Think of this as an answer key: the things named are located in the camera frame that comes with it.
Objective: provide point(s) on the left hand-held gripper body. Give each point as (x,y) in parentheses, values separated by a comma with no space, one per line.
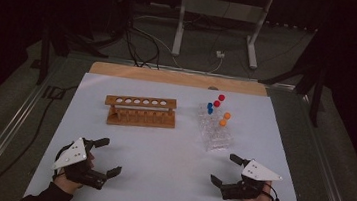
(71,156)

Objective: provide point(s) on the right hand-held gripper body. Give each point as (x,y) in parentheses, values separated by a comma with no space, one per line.
(257,172)

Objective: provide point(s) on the clear acrylic tube rack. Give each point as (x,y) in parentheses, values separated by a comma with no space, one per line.
(216,138)

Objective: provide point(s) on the orange-capped clear tube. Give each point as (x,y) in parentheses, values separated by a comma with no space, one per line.
(222,122)
(227,115)

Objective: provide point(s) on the wooden test tube rack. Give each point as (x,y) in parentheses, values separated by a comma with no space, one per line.
(141,120)

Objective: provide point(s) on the red-capped clear tube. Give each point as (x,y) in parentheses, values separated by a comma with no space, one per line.
(216,103)
(221,97)

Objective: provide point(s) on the person's left hand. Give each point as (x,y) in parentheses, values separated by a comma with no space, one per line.
(68,185)

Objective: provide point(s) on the white table sheet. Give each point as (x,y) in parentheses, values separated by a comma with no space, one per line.
(166,166)

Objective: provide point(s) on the black stand legs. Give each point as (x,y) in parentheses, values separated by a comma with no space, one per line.
(316,101)
(44,56)

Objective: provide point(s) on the white plug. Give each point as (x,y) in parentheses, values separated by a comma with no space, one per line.
(220,54)

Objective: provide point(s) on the grey metal stand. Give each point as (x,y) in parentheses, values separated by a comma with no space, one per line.
(179,30)

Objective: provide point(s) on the metal floor rail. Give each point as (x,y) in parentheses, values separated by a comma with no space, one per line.
(4,142)
(329,176)

